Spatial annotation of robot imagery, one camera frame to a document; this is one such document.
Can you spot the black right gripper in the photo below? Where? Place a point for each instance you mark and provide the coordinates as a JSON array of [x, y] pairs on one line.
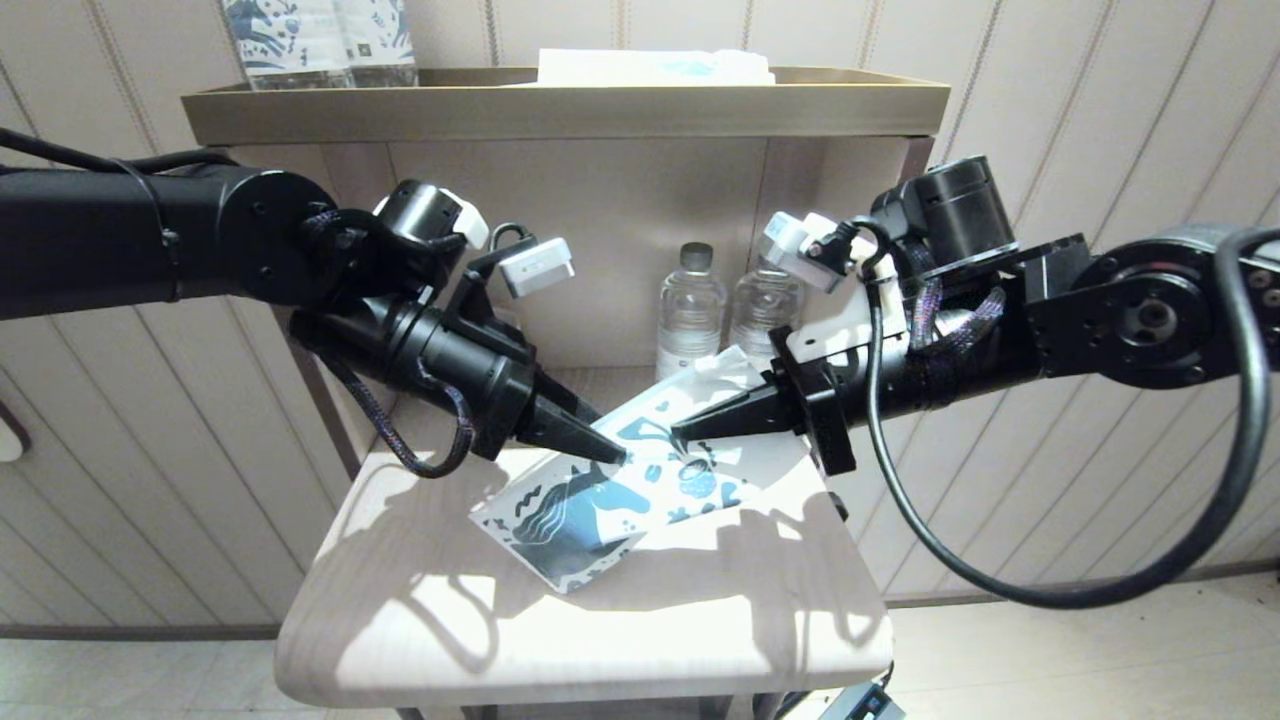
[[825, 415]]

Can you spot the white wall fixture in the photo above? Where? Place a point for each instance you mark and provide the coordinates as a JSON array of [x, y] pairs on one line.
[[10, 438]]

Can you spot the grey robot base chassis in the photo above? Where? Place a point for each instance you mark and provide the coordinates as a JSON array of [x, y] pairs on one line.
[[865, 703]]

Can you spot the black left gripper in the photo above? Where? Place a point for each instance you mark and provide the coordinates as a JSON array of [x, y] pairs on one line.
[[510, 400]]

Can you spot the brown shelf tray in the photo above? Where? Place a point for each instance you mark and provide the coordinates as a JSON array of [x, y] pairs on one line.
[[560, 115]]

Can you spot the clear water bottle plain label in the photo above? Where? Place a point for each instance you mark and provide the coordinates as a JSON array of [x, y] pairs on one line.
[[758, 320]]

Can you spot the clear water bottle dotted label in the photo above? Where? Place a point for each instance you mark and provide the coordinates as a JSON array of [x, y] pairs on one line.
[[690, 310]]

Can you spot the small blue printed white pouch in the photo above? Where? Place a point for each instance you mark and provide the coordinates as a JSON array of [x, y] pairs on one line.
[[385, 40]]

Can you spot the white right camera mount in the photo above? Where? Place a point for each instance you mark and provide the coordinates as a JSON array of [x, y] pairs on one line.
[[850, 320]]

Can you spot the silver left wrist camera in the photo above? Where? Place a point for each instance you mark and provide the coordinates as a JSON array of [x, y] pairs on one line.
[[540, 265]]

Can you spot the large blue printed white pouch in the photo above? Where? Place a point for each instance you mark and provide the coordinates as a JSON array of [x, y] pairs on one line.
[[290, 40]]

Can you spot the flat white blue packet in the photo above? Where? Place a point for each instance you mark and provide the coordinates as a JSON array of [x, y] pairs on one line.
[[640, 70]]

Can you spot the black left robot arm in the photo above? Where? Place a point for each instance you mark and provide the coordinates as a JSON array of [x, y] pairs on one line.
[[150, 235]]

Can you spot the beige wooden shelf unit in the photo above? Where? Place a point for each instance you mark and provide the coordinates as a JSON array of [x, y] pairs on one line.
[[560, 620]]

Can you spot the white zip pouch blue horse print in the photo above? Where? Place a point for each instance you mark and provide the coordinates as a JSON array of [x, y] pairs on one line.
[[600, 500]]

